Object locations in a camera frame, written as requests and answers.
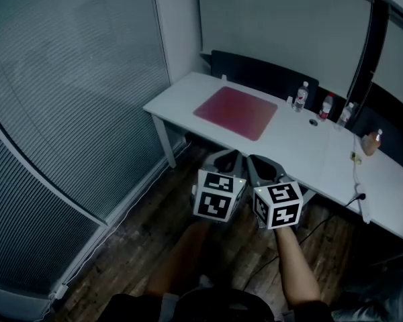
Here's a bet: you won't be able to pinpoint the orange drink bottle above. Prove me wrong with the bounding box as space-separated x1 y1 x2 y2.
361 129 384 157

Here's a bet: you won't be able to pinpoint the person's left forearm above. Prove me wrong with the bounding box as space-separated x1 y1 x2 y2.
144 220 213 299

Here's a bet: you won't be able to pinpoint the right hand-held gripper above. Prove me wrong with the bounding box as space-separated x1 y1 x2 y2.
247 154 304 231

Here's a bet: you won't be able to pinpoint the black desk partition panel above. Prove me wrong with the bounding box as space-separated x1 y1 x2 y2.
201 49 320 111
317 82 403 175

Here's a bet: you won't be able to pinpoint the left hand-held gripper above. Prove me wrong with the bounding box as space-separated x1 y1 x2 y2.
191 149 247 223

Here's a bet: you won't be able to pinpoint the person's black shirt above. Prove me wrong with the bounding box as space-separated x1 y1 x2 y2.
102 287 334 322

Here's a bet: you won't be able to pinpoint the white power strip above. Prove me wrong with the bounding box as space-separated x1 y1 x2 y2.
354 182 372 223

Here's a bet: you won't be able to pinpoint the black window frame post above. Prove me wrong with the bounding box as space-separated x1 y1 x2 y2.
346 0 390 109

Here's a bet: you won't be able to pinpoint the clear water bottle white cap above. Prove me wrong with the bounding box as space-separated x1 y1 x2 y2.
292 81 310 113

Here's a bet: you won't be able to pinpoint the white desk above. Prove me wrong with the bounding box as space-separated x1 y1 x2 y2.
142 71 403 248

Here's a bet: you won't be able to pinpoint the clear water bottle red cap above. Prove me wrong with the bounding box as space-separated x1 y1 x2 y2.
318 92 337 122

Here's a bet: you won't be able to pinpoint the red mouse pad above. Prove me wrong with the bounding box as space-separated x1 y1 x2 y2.
192 85 279 142

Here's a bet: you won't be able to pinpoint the white floor cable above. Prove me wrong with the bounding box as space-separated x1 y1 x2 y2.
48 142 191 302

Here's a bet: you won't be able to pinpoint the person's right forearm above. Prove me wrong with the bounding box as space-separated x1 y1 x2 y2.
275 225 322 311

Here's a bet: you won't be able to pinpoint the white charger cable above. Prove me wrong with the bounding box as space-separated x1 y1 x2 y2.
351 134 361 189

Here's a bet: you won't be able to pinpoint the person's blue jeans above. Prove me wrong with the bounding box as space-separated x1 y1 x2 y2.
332 272 403 322

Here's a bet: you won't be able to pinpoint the black power cable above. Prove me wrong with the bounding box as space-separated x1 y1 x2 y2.
241 198 357 291

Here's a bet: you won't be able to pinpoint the white floor power adapter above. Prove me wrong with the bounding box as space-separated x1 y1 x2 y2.
52 282 70 299

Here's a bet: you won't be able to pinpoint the grey window blinds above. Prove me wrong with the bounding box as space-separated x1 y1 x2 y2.
0 0 171 297

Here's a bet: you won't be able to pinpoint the clear water bottle no label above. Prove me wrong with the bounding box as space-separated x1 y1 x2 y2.
335 102 355 129

